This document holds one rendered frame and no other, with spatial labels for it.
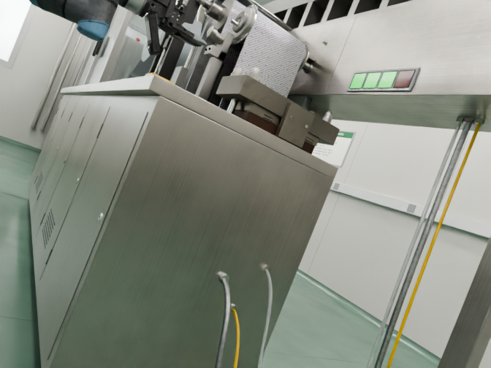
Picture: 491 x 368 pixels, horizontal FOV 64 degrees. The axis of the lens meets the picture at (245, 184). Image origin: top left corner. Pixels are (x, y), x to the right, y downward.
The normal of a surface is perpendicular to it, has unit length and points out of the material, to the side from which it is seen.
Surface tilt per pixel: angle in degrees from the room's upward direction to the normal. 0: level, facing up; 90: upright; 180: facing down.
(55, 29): 90
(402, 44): 90
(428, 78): 90
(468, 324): 90
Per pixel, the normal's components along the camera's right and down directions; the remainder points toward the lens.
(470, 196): -0.79, -0.32
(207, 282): 0.48, 0.19
